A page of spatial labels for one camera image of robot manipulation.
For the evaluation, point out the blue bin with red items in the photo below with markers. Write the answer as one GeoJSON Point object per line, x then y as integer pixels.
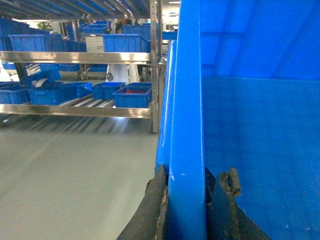
{"type": "Point", "coordinates": [133, 96]}

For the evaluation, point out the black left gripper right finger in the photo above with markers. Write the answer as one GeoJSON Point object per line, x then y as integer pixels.
{"type": "Point", "coordinates": [225, 207]}

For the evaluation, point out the blue bin upper shelf left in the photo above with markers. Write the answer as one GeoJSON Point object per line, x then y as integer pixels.
{"type": "Point", "coordinates": [39, 43]}

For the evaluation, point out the white plastic crate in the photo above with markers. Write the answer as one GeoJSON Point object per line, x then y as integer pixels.
{"type": "Point", "coordinates": [94, 44]}

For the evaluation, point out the tilted blue bin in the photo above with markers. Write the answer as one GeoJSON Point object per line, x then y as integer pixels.
{"type": "Point", "coordinates": [42, 78]}

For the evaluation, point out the blue bin on upper shelf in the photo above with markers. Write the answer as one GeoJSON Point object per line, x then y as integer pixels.
{"type": "Point", "coordinates": [125, 43]}

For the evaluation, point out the stainless steel roller shelf rack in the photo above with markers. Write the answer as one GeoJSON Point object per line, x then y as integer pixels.
{"type": "Point", "coordinates": [74, 11]}

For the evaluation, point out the large blue plastic crate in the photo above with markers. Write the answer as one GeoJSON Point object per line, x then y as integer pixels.
{"type": "Point", "coordinates": [243, 91]}

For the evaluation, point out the blue bin on lower shelf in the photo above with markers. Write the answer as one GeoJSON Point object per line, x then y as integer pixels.
{"type": "Point", "coordinates": [105, 90]}

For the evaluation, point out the blue bin on shelf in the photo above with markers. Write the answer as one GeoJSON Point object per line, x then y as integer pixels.
{"type": "Point", "coordinates": [105, 90]}
{"type": "Point", "coordinates": [125, 43]}

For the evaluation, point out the blue bin shelf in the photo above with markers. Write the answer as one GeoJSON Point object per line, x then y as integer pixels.
{"type": "Point", "coordinates": [54, 95]}
{"type": "Point", "coordinates": [39, 43]}

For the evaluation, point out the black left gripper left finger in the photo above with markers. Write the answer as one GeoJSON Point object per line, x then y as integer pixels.
{"type": "Point", "coordinates": [149, 222]}

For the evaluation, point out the blue bin lower shelf left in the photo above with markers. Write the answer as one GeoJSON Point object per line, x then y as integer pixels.
{"type": "Point", "coordinates": [54, 95]}

